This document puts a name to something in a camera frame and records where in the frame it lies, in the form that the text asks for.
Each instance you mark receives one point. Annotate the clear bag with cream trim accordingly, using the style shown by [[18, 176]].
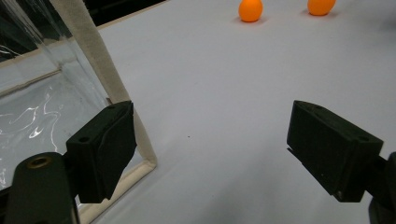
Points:
[[90, 46]]

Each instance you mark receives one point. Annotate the orange ball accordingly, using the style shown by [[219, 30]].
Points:
[[320, 6], [250, 10]]

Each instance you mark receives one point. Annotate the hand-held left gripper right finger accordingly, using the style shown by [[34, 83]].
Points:
[[330, 149]]

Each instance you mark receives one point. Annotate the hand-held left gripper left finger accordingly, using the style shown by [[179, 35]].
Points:
[[99, 149]]

